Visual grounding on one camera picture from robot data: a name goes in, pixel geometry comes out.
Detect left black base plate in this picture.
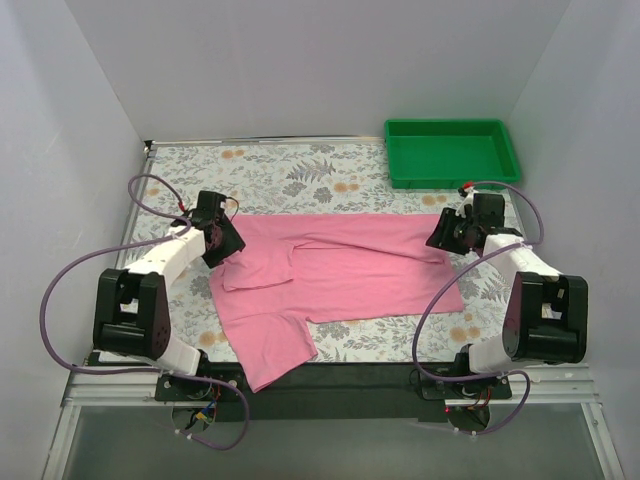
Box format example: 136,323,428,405
153,364,246,403

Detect pink t shirt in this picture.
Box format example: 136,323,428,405
209,214,454,392

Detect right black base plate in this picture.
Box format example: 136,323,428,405
409,369,512,401

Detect floral patterned table mat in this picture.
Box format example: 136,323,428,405
124,142,508,362

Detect aluminium frame rail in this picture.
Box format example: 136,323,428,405
44,367,625,479

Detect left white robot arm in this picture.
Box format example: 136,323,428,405
93,191,245,400

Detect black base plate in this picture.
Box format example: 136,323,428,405
153,364,246,403
409,369,512,401

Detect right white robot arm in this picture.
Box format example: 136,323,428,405
426,186,588,398

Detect green plastic bin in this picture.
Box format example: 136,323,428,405
385,119,521,190

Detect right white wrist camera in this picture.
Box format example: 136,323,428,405
456,182,476,218

